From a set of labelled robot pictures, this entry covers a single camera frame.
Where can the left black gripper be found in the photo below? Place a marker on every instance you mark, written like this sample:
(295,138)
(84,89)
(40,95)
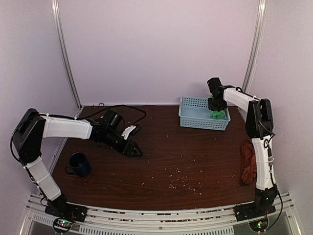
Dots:
(134,153)

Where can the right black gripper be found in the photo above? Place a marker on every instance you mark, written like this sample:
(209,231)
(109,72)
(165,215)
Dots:
(212,106)

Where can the green towel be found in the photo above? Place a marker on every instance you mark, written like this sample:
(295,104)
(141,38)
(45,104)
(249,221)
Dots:
(217,114)

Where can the brown towel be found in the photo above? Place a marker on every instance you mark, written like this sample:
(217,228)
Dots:
(248,162)

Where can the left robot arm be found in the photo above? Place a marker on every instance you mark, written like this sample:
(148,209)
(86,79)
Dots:
(27,139)

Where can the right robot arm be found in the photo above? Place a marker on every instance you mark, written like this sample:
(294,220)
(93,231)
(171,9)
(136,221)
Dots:
(259,127)

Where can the light blue plastic basket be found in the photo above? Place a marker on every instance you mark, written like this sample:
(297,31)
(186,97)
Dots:
(194,113)

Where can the dark blue mug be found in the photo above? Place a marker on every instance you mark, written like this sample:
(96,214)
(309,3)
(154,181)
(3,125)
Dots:
(78,165)

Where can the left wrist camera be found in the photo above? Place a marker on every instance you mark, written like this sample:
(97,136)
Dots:
(131,130)

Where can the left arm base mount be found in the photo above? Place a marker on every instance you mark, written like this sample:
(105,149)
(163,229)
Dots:
(68,211)

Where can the right aluminium frame post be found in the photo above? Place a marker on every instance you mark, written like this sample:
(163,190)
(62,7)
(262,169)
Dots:
(256,44)

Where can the aluminium frame post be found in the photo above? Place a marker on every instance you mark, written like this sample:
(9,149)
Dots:
(256,44)
(63,49)

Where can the aluminium front rail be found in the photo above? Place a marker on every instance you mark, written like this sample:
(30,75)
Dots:
(206,221)

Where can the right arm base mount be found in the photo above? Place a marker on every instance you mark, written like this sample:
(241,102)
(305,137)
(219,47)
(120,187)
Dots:
(250,211)

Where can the left aluminium frame post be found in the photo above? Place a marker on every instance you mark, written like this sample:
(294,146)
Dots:
(63,49)

